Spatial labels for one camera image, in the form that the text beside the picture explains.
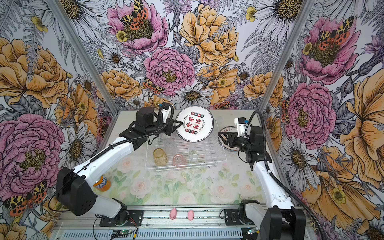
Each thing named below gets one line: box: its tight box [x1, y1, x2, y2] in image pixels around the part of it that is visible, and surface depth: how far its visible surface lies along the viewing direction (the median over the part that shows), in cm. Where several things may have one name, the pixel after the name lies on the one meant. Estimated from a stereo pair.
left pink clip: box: [169, 208, 177, 220], surface depth 77 cm
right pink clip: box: [187, 209, 194, 221], surface depth 76 cm
